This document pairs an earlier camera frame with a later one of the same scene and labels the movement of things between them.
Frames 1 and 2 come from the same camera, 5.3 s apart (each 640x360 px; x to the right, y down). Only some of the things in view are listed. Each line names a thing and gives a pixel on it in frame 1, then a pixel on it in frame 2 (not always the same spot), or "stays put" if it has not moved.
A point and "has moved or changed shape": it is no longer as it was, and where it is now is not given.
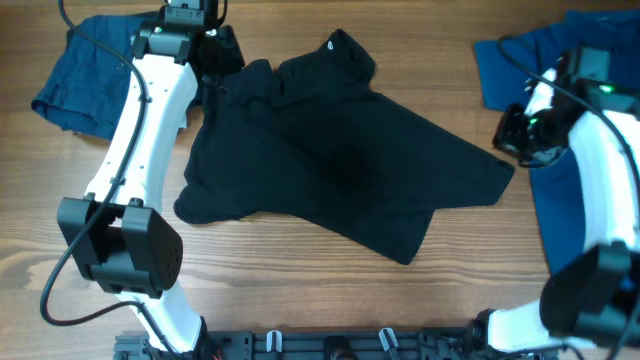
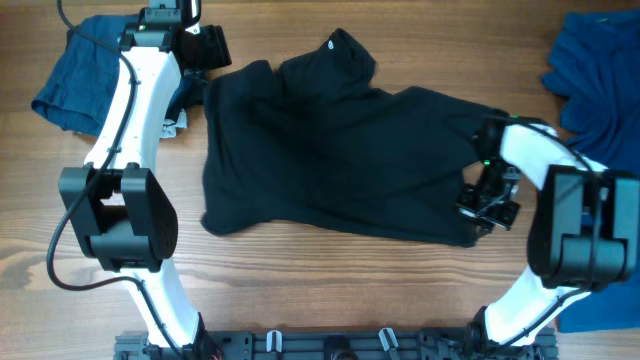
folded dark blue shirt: [88, 85] stays put
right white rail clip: [384, 340] stays put
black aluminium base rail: [461, 344] stays put
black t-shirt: [316, 135] has moved or changed shape
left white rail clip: [269, 340] stays put
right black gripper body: [530, 136] → [490, 202]
